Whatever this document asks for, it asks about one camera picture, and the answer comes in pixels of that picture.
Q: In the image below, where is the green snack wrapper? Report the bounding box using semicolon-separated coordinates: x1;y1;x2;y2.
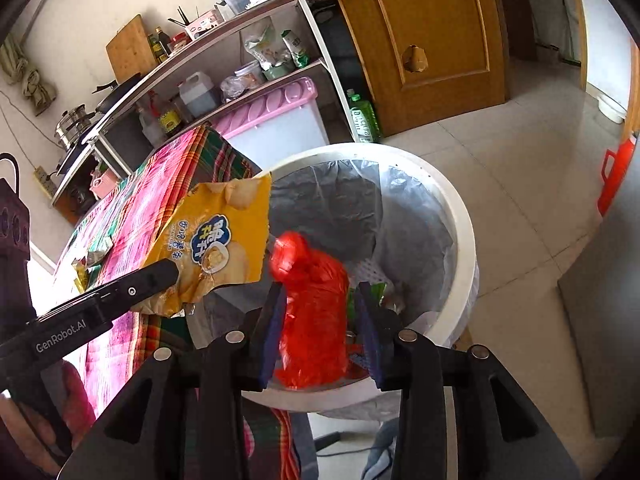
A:
346;282;387;326

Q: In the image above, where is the red plastic bag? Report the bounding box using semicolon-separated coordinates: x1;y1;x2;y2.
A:
270;231;349;390

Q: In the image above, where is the receipt wrapper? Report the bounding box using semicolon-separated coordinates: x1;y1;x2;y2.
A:
85;236;114;266

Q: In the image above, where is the yellow red noodle packet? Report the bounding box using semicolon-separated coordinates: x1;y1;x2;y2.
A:
72;258;89;294

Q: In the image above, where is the white round trash bin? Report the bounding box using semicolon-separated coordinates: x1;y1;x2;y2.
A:
240;142;478;413

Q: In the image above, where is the translucent trash bag liner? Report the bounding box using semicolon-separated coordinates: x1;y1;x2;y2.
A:
269;159;456;325

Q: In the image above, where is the person's left hand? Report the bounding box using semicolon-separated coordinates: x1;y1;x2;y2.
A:
1;361;96;478

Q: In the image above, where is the plaid pink tablecloth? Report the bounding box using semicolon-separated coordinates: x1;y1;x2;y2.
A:
55;125;300;479

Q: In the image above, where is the pink plastic basket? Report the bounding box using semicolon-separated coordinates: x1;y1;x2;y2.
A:
90;168;119;200

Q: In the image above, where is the yellow label sauce bottle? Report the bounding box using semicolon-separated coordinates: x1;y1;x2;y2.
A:
149;91;182;136

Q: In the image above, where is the steel steamer pot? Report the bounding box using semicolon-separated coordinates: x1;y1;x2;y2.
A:
54;104;96;150

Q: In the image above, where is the white oil jug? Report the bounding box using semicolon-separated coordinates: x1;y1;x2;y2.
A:
178;72;219;118

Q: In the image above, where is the black frying pan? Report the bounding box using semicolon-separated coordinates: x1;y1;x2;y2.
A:
93;73;142;114

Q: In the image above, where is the pink lid storage box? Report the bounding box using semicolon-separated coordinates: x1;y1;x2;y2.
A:
213;77;329;170

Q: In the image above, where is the green detergent bottle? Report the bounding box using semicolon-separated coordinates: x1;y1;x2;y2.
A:
347;89;382;143

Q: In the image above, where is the wooden cutting board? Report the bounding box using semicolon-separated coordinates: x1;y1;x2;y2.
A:
105;14;157;84

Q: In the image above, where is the pink utensil holder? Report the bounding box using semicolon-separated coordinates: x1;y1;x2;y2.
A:
186;8;224;40

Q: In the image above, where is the white metal shelf rack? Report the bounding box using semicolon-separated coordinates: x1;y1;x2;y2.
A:
72;0;355;178

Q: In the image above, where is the red thermos flask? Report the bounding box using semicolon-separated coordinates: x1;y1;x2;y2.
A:
597;131;639;217

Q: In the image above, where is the clear water filter pitcher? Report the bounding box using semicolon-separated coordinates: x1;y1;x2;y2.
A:
215;0;250;21

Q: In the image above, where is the wooden door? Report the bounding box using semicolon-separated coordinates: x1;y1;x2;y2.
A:
338;0;508;136

